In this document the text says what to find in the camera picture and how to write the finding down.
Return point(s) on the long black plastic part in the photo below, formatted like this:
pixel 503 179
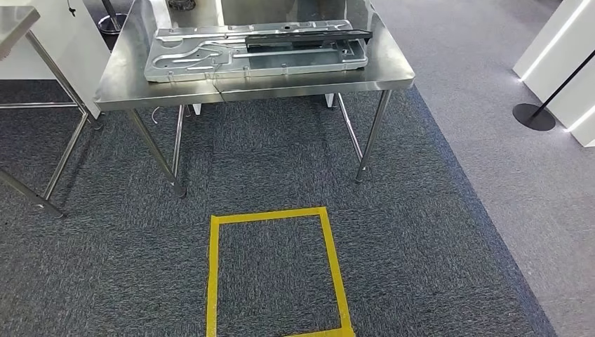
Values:
pixel 302 39

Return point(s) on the stainless steel workbench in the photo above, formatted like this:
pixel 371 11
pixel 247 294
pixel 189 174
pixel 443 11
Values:
pixel 390 69

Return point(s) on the machined aluminium plate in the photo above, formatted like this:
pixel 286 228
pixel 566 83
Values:
pixel 279 63

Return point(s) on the black stanchion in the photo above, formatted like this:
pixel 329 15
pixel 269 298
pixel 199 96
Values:
pixel 534 118

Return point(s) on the metal pole round base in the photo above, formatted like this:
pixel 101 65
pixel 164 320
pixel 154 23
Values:
pixel 111 11

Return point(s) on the white partition panel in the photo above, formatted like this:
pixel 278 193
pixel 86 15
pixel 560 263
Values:
pixel 83 42

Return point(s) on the white lit display plinth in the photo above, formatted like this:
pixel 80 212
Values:
pixel 558 46

